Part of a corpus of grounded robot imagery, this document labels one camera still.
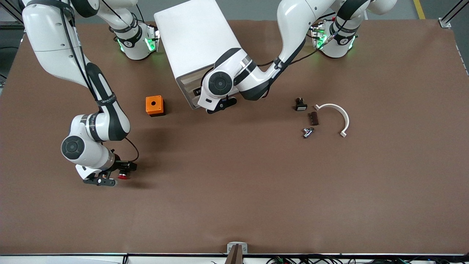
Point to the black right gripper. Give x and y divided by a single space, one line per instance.
119 164

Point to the brown table cover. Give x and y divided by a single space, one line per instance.
234 183

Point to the aluminium frame profile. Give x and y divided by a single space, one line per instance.
444 22
11 20

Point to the black white-faced switch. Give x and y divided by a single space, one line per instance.
301 106

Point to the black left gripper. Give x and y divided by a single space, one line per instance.
195 92

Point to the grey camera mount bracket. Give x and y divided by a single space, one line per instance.
231 249

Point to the orange button enclosure box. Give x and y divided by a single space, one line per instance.
154 104

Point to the red push button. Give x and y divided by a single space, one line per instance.
124 176

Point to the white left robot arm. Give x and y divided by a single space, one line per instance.
293 22

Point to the silver metal switch part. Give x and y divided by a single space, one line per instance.
307 133

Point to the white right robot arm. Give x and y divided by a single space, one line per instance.
55 44

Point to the brown terminal block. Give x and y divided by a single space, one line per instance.
314 118

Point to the white curved plastic arc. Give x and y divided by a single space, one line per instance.
346 120

